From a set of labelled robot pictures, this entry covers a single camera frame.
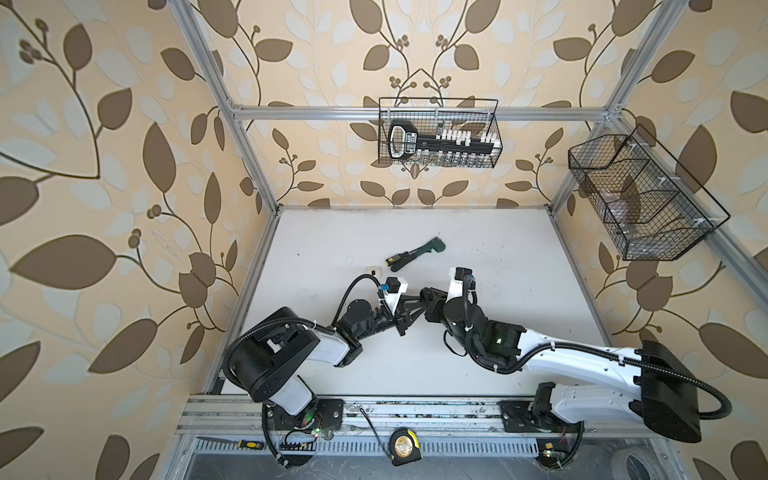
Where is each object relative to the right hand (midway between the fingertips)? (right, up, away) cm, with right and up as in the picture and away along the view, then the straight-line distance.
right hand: (425, 294), depth 76 cm
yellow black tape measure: (-6, -33, -9) cm, 35 cm away
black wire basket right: (+56, +22, -4) cm, 60 cm away
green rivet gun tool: (-7, +6, +27) cm, 29 cm away
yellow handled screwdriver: (-44, -35, -6) cm, 57 cm away
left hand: (+1, -2, 0) cm, 2 cm away
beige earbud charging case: (-15, +4, +24) cm, 29 cm away
